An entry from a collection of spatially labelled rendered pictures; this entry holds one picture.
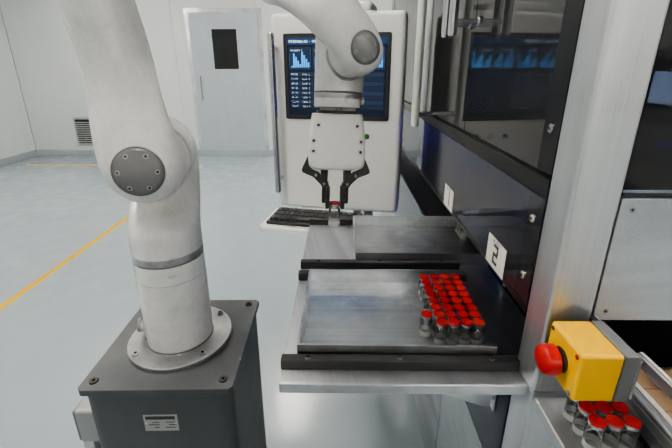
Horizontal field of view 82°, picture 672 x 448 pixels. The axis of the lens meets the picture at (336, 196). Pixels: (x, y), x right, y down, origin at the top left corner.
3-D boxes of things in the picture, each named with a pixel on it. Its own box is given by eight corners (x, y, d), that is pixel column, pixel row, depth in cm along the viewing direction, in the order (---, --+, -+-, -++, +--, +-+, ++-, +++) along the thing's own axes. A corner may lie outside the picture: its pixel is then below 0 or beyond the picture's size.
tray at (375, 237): (458, 226, 123) (459, 215, 122) (488, 266, 98) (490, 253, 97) (352, 225, 123) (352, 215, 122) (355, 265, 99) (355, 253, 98)
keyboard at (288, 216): (376, 218, 149) (376, 212, 148) (372, 232, 136) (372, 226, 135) (278, 210, 157) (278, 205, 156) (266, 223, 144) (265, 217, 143)
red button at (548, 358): (556, 360, 54) (561, 336, 52) (572, 382, 50) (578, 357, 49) (528, 360, 54) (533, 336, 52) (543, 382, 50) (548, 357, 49)
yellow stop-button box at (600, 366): (592, 361, 56) (603, 319, 53) (627, 403, 49) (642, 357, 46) (540, 361, 56) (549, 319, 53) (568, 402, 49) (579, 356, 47)
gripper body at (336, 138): (364, 106, 71) (361, 166, 74) (309, 104, 71) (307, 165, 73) (369, 106, 64) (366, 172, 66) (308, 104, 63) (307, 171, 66)
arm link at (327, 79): (372, 93, 63) (352, 94, 72) (377, 6, 61) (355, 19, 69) (324, 90, 61) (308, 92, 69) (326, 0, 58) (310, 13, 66)
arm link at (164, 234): (122, 272, 63) (93, 126, 55) (148, 228, 80) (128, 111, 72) (200, 264, 65) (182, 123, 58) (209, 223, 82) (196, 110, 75)
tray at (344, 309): (453, 282, 91) (454, 269, 89) (494, 363, 66) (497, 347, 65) (309, 281, 91) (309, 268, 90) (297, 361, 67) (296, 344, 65)
